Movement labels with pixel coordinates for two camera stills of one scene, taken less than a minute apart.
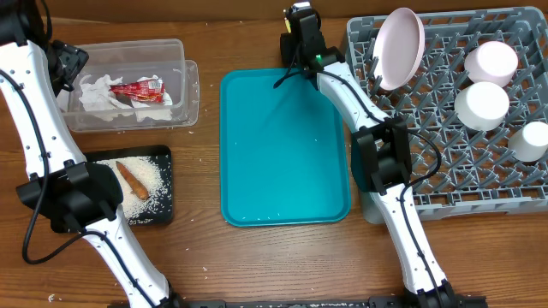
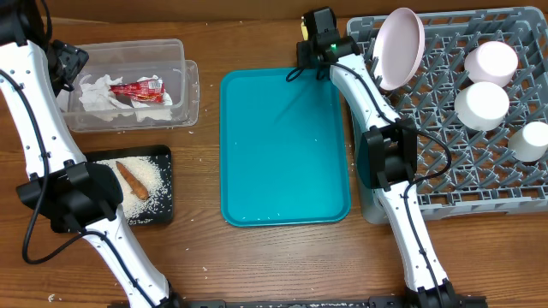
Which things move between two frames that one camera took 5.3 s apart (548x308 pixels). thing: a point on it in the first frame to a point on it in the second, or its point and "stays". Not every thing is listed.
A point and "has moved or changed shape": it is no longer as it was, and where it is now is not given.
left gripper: x=74 y=59 stays
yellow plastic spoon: x=288 y=26 has moved or changed shape
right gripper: x=288 y=48 to x=304 y=54
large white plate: x=398 y=49 stays
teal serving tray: x=283 y=151 stays
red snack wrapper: x=146 y=91 stays
